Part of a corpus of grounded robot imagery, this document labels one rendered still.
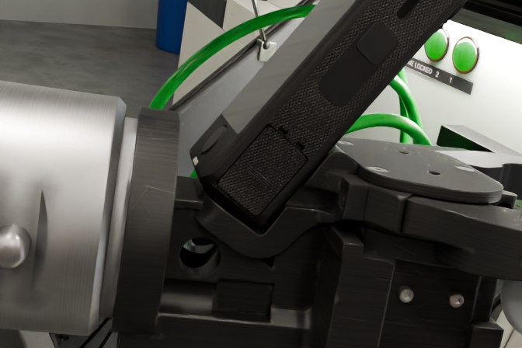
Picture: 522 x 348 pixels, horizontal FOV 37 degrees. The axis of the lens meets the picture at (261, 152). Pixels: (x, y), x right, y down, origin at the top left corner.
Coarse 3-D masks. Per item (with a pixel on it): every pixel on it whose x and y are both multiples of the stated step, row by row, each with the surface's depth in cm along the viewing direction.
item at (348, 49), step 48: (336, 0) 24; (384, 0) 22; (432, 0) 23; (288, 48) 25; (336, 48) 22; (384, 48) 23; (240, 96) 26; (288, 96) 22; (336, 96) 23; (240, 144) 23; (288, 144) 23; (240, 192) 23; (288, 192) 23
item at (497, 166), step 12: (456, 156) 31; (468, 156) 31; (480, 156) 32; (492, 156) 32; (504, 156) 33; (516, 156) 33; (480, 168) 29; (492, 168) 30; (504, 168) 31; (516, 168) 32; (504, 180) 31; (516, 180) 32; (516, 192) 32
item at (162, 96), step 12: (276, 12) 86; (288, 12) 86; (300, 12) 87; (240, 24) 85; (252, 24) 85; (264, 24) 85; (228, 36) 84; (240, 36) 84; (204, 48) 83; (216, 48) 84; (192, 60) 83; (204, 60) 84; (180, 72) 83; (192, 72) 84; (168, 84) 83; (180, 84) 83; (156, 96) 83; (168, 96) 83; (156, 108) 83
